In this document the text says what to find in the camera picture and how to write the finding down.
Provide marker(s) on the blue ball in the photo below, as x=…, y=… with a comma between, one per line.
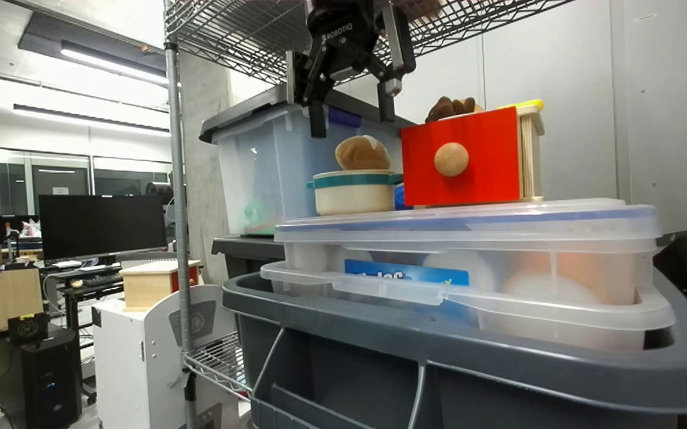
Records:
x=399, y=196

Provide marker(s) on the grey plastic tote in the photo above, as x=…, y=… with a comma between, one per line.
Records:
x=518, y=373

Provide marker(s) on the cream bowl with teal rim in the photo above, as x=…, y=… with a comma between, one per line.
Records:
x=355, y=199

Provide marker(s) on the cardboard box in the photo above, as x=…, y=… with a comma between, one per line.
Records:
x=10, y=295

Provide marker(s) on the tan box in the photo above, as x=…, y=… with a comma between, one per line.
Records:
x=146, y=286

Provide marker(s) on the ceiling light with grey housing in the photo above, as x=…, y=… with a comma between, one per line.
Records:
x=106, y=62

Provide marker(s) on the dark brown teddy toy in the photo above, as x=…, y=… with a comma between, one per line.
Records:
x=450, y=109

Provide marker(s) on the light wooden drawer box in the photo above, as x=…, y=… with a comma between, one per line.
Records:
x=529, y=159

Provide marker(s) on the white cabinet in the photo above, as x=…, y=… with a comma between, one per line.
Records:
x=132, y=359

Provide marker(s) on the thin ceiling light strip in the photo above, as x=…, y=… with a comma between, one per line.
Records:
x=88, y=118

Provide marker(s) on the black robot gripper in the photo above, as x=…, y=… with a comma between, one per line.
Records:
x=343, y=36

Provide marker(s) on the black cart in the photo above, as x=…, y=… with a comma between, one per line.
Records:
x=81, y=283

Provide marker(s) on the large clear lidded plastic container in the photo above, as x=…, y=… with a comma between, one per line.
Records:
x=478, y=240

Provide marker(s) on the clear plastic container blue label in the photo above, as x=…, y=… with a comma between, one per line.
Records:
x=518, y=317

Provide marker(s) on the red-front wooden drawer with knob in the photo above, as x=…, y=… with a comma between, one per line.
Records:
x=478, y=134

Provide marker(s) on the black computer monitor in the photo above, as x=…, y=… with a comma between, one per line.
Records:
x=101, y=228

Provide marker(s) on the black computer tower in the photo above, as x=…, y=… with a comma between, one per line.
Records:
x=37, y=382

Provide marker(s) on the clear storage bin dark lid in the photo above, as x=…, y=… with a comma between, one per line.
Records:
x=273, y=176

